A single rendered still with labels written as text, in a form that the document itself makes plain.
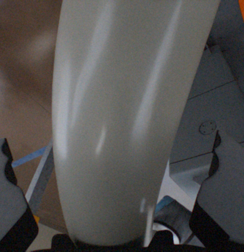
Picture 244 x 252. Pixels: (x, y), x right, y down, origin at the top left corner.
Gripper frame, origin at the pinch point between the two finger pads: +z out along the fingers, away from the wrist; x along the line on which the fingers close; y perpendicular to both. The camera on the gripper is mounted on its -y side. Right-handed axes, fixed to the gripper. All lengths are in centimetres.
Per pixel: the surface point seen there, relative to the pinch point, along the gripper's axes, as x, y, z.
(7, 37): -80, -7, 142
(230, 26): 73, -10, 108
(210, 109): 45, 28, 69
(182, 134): 31, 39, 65
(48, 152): -46, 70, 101
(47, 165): -46, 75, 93
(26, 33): -62, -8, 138
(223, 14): 67, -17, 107
